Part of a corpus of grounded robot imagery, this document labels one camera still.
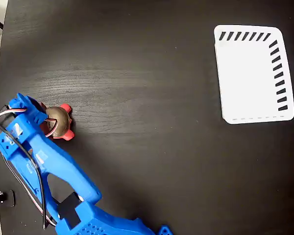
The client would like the red turtle toy gold shell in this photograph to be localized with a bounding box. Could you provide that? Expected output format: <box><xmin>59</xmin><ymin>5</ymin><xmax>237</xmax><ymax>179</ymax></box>
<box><xmin>39</xmin><ymin>103</ymin><xmax>75</xmax><ymax>141</ymax></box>

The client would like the white plastic tray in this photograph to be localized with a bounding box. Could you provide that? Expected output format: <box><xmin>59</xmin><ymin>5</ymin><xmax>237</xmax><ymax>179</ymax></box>
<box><xmin>213</xmin><ymin>24</ymin><xmax>294</xmax><ymax>125</ymax></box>

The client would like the black table clamp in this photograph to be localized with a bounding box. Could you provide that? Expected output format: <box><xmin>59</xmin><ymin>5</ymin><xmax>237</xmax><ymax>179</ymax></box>
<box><xmin>0</xmin><ymin>189</ymin><xmax>16</xmax><ymax>215</ymax></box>

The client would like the red white servo wire bundle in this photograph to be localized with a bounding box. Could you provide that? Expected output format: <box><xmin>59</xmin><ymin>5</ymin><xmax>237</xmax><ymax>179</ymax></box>
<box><xmin>0</xmin><ymin>107</ymin><xmax>58</xmax><ymax>227</ymax></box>

